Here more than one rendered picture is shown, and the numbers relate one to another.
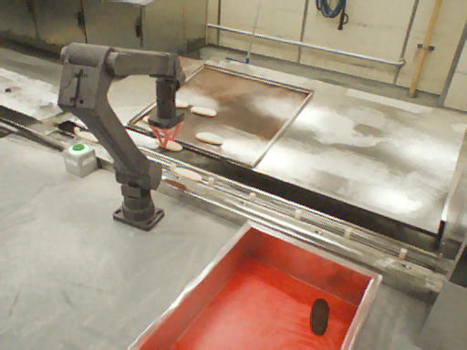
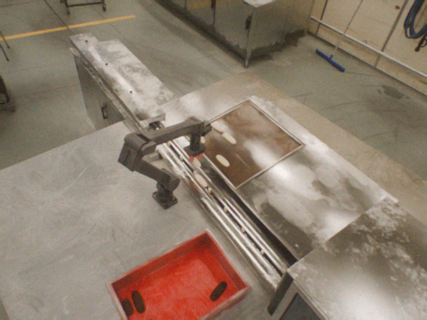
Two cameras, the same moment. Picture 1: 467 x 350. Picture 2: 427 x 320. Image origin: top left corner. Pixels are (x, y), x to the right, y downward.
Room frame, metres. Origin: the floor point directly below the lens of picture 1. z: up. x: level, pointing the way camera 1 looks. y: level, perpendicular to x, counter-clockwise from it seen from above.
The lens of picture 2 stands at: (0.03, -0.34, 2.17)
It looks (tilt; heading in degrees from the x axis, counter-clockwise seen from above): 45 degrees down; 21
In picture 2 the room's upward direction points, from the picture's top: 7 degrees clockwise
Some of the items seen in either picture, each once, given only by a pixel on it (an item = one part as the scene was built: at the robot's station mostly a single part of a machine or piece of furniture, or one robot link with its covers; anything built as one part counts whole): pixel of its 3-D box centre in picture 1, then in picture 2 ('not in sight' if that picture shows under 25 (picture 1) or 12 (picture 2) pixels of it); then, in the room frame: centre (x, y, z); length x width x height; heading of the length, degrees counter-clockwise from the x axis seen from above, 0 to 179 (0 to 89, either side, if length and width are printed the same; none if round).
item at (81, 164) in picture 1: (81, 163); (150, 154); (1.12, 0.47, 0.84); 0.08 x 0.08 x 0.11; 62
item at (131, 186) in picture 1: (137, 176); (166, 181); (0.92, 0.24, 0.94); 0.09 x 0.05 x 0.10; 168
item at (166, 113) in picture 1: (166, 108); (195, 145); (1.12, 0.20, 1.05); 0.10 x 0.07 x 0.07; 152
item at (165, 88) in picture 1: (166, 88); (196, 135); (1.12, 0.20, 1.11); 0.07 x 0.06 x 0.07; 168
